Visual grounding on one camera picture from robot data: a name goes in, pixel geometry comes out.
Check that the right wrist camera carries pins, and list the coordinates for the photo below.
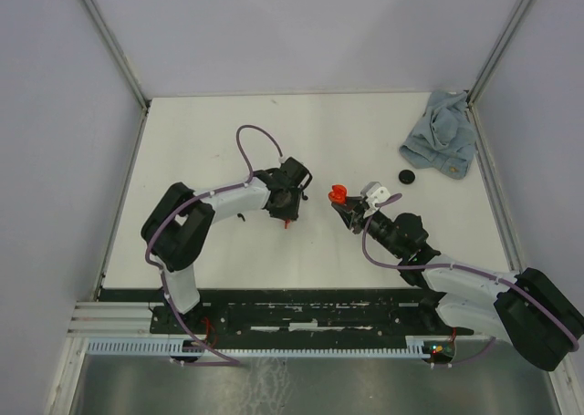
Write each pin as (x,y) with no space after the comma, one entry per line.
(375,195)

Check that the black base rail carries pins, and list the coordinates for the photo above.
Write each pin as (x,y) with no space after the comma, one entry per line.
(295,319)

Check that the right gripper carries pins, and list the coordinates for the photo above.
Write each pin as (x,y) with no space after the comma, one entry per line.
(356,219)

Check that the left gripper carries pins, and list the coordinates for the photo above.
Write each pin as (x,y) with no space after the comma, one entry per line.
(292,212)

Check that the blue denim cloth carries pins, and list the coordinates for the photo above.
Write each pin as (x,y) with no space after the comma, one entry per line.
(443,138)

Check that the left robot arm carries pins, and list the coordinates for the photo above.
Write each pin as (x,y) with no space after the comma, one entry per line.
(177,228)

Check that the left aluminium frame post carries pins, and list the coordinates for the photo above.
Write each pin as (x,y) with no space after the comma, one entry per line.
(115,51)

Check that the aluminium frame post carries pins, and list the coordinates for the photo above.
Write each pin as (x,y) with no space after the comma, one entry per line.
(115,51)
(511,27)

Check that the black earbud charging case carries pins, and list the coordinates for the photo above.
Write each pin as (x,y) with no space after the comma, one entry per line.
(406,177)

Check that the right aluminium frame post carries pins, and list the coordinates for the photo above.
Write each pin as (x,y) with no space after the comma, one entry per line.
(511,27)

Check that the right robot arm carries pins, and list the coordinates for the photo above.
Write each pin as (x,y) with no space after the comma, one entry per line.
(524,309)

